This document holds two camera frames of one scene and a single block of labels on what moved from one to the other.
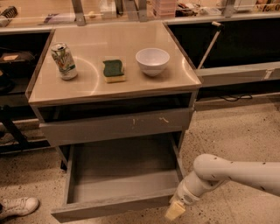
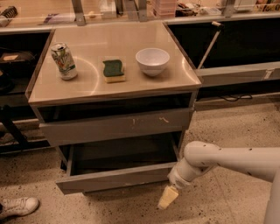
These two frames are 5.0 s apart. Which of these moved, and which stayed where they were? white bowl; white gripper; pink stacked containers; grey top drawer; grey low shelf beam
Moved: white gripper
Stayed: grey low shelf beam; white bowl; pink stacked containers; grey top drawer
